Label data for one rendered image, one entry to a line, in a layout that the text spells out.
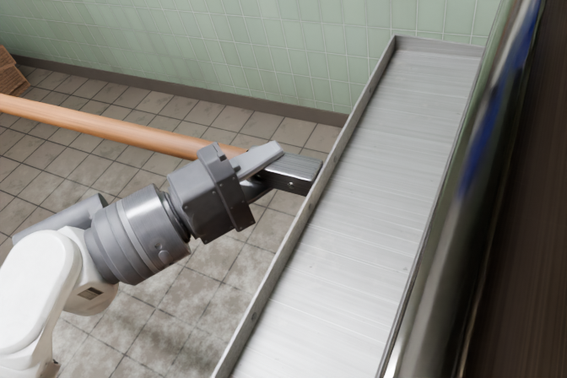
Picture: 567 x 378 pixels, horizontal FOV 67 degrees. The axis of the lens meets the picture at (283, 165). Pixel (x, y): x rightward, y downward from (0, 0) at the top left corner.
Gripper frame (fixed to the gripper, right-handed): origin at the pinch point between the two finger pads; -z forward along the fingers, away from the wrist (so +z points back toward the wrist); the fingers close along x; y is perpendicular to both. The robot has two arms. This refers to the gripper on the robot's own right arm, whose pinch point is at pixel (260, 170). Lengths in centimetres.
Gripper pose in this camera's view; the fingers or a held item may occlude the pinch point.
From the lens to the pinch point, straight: 48.9
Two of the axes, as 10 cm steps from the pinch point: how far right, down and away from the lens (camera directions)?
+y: -4.7, -5.9, 6.6
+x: -1.8, -6.6, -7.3
